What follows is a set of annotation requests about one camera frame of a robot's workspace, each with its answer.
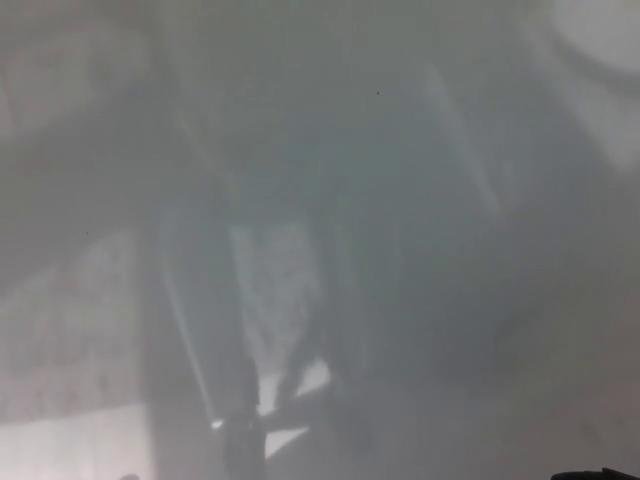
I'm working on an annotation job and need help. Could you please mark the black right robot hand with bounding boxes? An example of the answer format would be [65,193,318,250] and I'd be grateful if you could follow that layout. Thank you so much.
[548,466,640,480]

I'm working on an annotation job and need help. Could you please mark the dark grey door panel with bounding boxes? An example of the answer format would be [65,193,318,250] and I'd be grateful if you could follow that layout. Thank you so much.
[0,0,640,480]

